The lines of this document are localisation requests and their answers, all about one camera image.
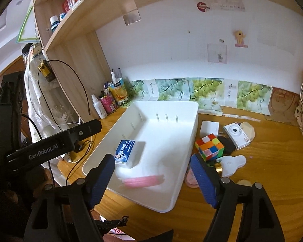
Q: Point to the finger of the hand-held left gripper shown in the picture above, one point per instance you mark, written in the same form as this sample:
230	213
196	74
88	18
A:
8	111

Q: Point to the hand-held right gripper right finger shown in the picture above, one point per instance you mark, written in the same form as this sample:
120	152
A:
204	181

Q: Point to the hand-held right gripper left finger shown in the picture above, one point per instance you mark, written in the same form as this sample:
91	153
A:
101	181

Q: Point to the small gold tape roll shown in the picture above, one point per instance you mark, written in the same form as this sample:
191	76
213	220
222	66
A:
219	169

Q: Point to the white bottle-shaped plastic case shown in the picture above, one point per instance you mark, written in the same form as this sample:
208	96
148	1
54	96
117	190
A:
231	165

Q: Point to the multicolour puzzle cube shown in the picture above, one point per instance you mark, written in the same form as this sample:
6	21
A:
209	147

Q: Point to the tan round disc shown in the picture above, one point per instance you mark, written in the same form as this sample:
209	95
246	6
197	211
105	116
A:
243	182

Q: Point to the pink plastic bar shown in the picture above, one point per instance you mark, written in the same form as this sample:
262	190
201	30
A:
144	181

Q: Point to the black small pouch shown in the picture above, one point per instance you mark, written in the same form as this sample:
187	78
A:
228	145

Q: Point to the white charger cube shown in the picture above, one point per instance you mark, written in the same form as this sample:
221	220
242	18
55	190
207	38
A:
209	129

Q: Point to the white toy camera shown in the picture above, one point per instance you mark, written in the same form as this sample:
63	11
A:
236	134

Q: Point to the white plastic tray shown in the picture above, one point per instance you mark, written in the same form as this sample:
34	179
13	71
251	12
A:
161	141

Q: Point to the tan sponge piece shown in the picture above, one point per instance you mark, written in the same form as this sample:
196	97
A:
248	130

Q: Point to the person's left hand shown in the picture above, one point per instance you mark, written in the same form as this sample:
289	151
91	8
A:
48	177

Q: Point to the white lace curtain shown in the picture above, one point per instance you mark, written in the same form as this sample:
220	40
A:
43	100

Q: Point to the black plug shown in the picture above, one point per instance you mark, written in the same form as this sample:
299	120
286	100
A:
80	146

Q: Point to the yellow black device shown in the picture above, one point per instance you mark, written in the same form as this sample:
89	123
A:
46	71

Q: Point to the white spray bottle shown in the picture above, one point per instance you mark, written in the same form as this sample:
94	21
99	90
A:
99	107

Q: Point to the pink can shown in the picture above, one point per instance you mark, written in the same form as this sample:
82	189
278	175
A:
108	104

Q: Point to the wooden shelf unit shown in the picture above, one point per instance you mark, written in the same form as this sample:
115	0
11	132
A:
73	63

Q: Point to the green bordered paper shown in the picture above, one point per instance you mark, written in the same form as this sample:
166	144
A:
25	30

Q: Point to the row of grape print sheets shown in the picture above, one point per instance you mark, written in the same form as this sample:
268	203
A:
204	93

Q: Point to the orange print carton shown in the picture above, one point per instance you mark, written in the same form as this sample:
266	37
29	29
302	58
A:
118	92

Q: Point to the dark bottle with white cap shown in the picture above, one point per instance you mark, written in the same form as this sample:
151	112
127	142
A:
54	23

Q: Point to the white nozzle tube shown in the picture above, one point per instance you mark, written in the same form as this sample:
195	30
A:
113	77

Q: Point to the brown printed cardboard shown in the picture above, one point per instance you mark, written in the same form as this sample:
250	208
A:
284	104

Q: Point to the red white box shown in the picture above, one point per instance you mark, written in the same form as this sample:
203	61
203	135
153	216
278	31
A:
70	1

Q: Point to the clear plastic holder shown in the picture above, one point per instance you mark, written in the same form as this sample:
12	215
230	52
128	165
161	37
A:
131	11

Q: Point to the pink translucent wall note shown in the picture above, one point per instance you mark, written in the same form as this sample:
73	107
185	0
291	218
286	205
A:
217	53

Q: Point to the yellow figure wall sticker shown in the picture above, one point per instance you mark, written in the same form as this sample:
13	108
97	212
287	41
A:
240	38

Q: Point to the red figure wall sticker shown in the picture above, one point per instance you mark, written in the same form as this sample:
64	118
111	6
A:
202	6

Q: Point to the paper strip wall note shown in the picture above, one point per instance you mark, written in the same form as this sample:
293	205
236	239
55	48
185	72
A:
227	7

